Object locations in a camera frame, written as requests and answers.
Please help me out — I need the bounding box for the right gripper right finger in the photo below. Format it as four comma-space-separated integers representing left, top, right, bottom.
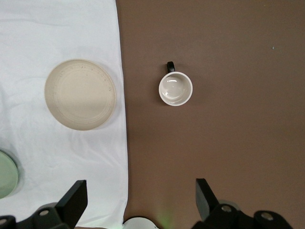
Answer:
190, 178, 296, 229

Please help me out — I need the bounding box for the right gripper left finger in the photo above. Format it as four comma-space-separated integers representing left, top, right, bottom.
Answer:
0, 180, 88, 229

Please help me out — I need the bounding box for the white mug black handle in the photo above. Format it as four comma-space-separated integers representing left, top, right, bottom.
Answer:
158, 61, 193, 107

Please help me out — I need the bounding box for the green round plate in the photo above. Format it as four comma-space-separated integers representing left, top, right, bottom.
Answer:
0, 150, 20, 199

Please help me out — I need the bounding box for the beige round plate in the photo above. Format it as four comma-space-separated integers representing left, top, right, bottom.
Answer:
44, 59, 117, 131

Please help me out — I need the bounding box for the white cloth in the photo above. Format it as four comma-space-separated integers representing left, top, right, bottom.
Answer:
0, 0, 130, 228

